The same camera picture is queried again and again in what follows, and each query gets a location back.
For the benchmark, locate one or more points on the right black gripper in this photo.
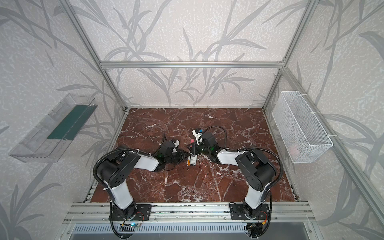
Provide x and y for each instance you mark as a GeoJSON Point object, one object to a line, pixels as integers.
{"type": "Point", "coordinates": [195, 150]}

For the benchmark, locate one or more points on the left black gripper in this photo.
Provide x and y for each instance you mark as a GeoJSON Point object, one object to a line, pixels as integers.
{"type": "Point", "coordinates": [176, 153]}

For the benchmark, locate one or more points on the red white remote control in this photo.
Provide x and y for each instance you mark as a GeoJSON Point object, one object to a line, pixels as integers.
{"type": "Point", "coordinates": [193, 159]}

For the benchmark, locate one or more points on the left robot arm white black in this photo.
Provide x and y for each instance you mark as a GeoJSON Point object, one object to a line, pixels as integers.
{"type": "Point", "coordinates": [113, 169]}

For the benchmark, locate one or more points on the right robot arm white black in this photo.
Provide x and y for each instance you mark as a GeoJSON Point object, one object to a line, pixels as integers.
{"type": "Point", "coordinates": [261, 168]}

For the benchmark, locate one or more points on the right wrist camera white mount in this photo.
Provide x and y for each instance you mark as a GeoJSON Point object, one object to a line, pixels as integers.
{"type": "Point", "coordinates": [197, 134]}

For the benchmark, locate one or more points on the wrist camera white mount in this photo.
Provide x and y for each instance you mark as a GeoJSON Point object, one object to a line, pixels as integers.
{"type": "Point", "coordinates": [197, 134]}
{"type": "Point", "coordinates": [176, 143]}

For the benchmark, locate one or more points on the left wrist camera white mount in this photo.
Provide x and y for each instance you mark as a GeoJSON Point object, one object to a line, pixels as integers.
{"type": "Point", "coordinates": [176, 143]}

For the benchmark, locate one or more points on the aluminium frame crossbar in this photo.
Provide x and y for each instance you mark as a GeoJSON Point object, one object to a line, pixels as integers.
{"type": "Point", "coordinates": [110, 65]}

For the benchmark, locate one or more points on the white wire mesh basket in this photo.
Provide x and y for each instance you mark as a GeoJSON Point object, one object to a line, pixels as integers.
{"type": "Point", "coordinates": [301, 131]}

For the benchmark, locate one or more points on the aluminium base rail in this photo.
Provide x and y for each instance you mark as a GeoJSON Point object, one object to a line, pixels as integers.
{"type": "Point", "coordinates": [189, 212]}

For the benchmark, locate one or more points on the clear plastic wall bin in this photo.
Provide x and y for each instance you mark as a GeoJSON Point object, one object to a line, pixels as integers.
{"type": "Point", "coordinates": [48, 141]}

